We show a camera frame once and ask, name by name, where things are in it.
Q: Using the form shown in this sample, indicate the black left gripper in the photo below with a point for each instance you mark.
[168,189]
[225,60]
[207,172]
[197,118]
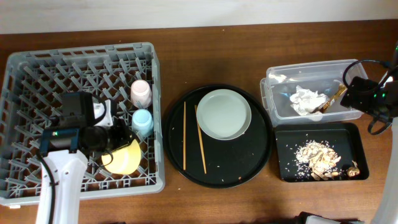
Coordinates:
[123,137]

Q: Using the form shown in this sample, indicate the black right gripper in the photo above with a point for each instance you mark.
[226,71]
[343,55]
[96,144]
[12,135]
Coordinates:
[351,94]

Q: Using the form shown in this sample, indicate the yellow plastic bowl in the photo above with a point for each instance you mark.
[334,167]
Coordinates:
[125,160]

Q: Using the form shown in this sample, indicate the gold foil wrapper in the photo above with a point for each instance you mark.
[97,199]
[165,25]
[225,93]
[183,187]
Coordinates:
[340,90]

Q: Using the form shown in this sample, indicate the blue plastic cup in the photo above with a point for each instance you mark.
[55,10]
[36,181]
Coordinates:
[142,122]

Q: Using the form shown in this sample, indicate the pink plastic cup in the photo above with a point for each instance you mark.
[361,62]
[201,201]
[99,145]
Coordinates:
[141,94]

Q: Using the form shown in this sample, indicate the food scraps pile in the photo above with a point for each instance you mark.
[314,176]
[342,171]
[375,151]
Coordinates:
[317,160]

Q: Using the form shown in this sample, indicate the wooden chopstick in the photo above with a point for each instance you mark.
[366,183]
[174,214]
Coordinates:
[200,142]
[184,136]

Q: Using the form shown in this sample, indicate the light grey plate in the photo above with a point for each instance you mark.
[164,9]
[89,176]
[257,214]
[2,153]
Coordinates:
[224,114]

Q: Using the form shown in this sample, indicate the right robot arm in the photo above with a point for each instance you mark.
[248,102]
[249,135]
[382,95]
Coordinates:
[387,210]

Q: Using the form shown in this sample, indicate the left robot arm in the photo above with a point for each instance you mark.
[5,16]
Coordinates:
[86,124]

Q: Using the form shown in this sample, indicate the grey plastic dishwasher rack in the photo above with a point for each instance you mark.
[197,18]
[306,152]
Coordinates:
[31,93]

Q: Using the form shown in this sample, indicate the black rectangular tray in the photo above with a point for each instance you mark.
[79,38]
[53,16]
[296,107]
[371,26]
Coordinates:
[344,138]

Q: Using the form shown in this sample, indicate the crumpled white paper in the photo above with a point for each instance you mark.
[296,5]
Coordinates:
[305,101]

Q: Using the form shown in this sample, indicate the clear plastic bin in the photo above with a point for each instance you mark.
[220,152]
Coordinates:
[322,77]

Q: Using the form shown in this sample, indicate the small brown food scrap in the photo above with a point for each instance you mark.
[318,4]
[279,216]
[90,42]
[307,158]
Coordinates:
[353,171]

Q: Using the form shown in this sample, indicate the round black tray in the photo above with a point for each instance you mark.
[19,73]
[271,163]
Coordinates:
[229,163]

